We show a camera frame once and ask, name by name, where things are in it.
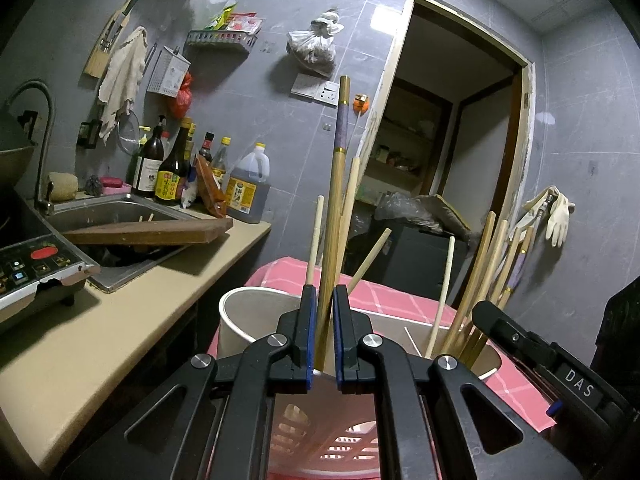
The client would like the purple banded chopstick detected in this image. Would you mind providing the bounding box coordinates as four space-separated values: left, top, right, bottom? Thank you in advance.
314 75 350 372
464 224 536 369

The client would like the pale thin chopstick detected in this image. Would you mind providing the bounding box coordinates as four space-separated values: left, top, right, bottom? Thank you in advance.
424 236 456 359

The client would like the plain bamboo chopstick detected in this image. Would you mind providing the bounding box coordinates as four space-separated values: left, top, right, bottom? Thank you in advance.
305 195 324 285

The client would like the steel kitchen sink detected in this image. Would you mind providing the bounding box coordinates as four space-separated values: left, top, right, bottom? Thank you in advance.
46 194 192 292

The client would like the white perforated utensil basket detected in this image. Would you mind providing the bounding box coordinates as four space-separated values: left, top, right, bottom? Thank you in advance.
209 286 508 479

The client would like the white work glove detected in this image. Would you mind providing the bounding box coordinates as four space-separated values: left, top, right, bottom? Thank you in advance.
546 188 575 248

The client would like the black cabinet behind door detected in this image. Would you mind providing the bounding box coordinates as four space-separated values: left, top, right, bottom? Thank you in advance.
344 219 450 300

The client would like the wooden cutting board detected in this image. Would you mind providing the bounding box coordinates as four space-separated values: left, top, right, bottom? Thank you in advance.
63 218 233 246

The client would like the brown snack bag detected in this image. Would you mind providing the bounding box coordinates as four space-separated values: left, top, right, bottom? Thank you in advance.
194 155 227 218

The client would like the large vinegar jug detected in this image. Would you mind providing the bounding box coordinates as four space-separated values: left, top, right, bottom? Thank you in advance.
226 143 270 223

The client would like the dark soy sauce bottle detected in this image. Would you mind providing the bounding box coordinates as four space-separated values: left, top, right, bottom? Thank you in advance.
154 117 192 205

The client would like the pale chopstick in basket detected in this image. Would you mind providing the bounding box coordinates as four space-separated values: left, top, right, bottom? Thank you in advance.
335 157 361 282

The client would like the wine bottle white label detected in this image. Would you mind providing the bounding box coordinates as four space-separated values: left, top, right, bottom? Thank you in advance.
131 115 166 197

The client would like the black faucet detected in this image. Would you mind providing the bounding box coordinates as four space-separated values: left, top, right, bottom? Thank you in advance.
4 78 57 216

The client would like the red plastic bag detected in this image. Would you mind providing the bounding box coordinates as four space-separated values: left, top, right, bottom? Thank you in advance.
167 72 193 119

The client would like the hanging white towel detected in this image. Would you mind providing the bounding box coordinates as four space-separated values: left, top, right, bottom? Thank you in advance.
98 26 148 144

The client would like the black camera box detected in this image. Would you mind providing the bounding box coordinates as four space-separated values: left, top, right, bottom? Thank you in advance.
591 278 640 404

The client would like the wooden door frame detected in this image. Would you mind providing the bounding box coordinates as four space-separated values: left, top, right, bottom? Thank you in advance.
356 0 535 233

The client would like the orange wall hook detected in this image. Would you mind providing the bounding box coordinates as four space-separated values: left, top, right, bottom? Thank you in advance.
352 93 370 118

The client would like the wall socket plate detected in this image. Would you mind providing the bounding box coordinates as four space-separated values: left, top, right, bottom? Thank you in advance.
291 73 340 106

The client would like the white plastic bag on wall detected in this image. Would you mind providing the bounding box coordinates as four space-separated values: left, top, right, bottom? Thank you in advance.
286 8 344 78

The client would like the wire wall shelf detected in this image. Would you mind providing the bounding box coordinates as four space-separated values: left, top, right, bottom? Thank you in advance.
186 2 262 54

